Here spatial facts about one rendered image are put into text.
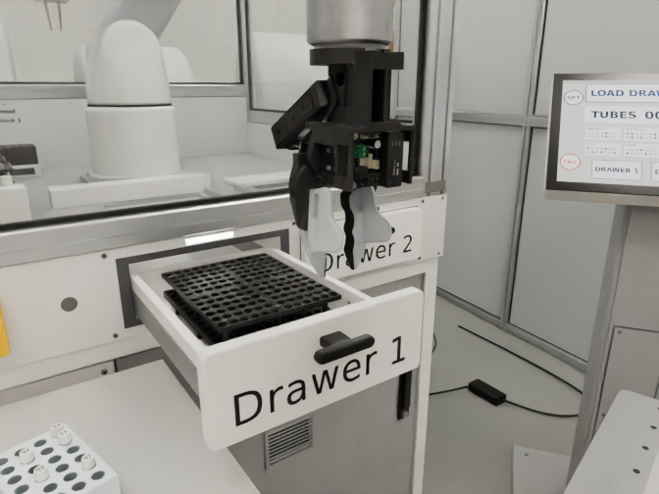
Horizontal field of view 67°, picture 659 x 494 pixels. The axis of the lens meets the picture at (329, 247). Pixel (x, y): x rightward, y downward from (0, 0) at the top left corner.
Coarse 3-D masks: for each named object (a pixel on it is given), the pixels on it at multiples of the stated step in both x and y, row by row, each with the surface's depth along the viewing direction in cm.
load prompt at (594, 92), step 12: (588, 84) 114; (600, 84) 113; (612, 84) 113; (624, 84) 112; (636, 84) 111; (648, 84) 110; (588, 96) 113; (600, 96) 112; (612, 96) 112; (624, 96) 111; (636, 96) 110; (648, 96) 109
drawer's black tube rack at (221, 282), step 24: (216, 264) 80; (240, 264) 80; (264, 264) 80; (192, 288) 71; (216, 288) 71; (240, 288) 71; (264, 288) 71; (288, 288) 71; (312, 288) 71; (192, 312) 70; (216, 312) 63; (240, 312) 63; (312, 312) 70; (216, 336) 63; (240, 336) 63
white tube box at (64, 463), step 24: (48, 432) 57; (72, 432) 57; (0, 456) 53; (48, 456) 53; (72, 456) 53; (96, 456) 53; (0, 480) 50; (24, 480) 50; (48, 480) 50; (72, 480) 50; (96, 480) 50
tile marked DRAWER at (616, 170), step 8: (592, 160) 107; (600, 160) 106; (608, 160) 106; (616, 160) 106; (592, 168) 106; (600, 168) 106; (608, 168) 105; (616, 168) 105; (624, 168) 104; (632, 168) 104; (640, 168) 104; (592, 176) 105; (600, 176) 105; (608, 176) 105; (616, 176) 104; (624, 176) 104; (632, 176) 103; (640, 176) 103
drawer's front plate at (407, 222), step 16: (416, 208) 104; (400, 224) 102; (416, 224) 105; (400, 240) 103; (416, 240) 106; (304, 256) 91; (336, 256) 95; (400, 256) 105; (416, 256) 107; (336, 272) 96; (352, 272) 98
